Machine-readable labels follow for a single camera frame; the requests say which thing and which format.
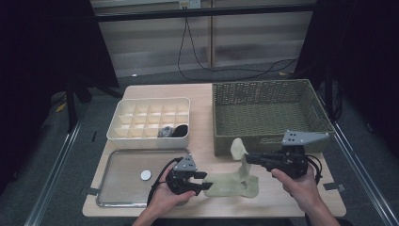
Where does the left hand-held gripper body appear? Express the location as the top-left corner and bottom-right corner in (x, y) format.
(165, 153), (203, 196)

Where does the black curtain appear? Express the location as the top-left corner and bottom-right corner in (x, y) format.
(0, 0), (120, 196)
(293, 0), (399, 158)

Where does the black horizontal bar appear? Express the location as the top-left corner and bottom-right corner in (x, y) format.
(93, 3), (318, 23)

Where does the person's left hand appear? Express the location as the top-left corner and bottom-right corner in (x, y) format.
(147, 166), (197, 216)

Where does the grey tape piece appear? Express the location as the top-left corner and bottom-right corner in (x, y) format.
(80, 186), (102, 197)
(323, 182), (346, 192)

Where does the clear box lid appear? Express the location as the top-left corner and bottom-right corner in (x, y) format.
(95, 148), (192, 209)

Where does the green woven basket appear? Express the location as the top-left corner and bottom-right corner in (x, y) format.
(212, 78), (336, 157)

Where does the white divided storage box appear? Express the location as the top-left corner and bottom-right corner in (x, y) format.
(105, 96), (191, 150)

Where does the person's right hand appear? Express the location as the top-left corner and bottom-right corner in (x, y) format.
(271, 164), (324, 215)

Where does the beige sock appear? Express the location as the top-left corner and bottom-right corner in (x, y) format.
(230, 137), (253, 186)
(202, 172), (260, 199)

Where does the metal floor rail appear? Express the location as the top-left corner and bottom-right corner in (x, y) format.
(314, 90), (399, 226)
(23, 100), (92, 226)

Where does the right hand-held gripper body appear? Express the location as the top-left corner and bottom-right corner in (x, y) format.
(264, 129), (331, 180)

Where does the right hand-held gripper cable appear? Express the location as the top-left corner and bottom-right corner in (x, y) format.
(305, 153), (324, 185)

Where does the white wall socket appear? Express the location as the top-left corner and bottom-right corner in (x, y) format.
(178, 0), (201, 9)

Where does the black wall cable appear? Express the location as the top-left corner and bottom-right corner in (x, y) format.
(177, 17), (298, 82)

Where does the grey sock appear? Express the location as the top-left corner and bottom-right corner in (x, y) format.
(156, 125), (174, 138)

